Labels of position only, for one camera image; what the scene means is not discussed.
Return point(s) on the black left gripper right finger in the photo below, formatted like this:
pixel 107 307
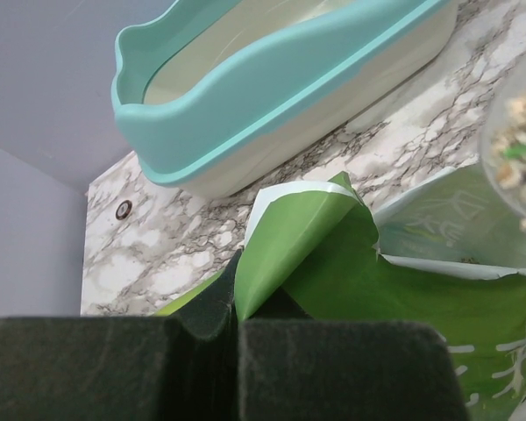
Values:
pixel 293 367

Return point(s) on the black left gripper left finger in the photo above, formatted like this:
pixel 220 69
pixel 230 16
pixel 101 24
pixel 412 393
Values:
pixel 179 367

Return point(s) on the green cat litter bag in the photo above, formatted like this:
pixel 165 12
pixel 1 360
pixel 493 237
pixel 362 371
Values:
pixel 448 253

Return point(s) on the clear plastic litter scoop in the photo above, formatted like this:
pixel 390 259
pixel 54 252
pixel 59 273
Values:
pixel 514 85

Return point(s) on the teal and white litter box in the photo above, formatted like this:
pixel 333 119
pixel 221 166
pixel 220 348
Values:
pixel 212 95

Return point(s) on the beige cat litter pile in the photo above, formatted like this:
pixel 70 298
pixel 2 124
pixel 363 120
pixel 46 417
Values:
pixel 509 149

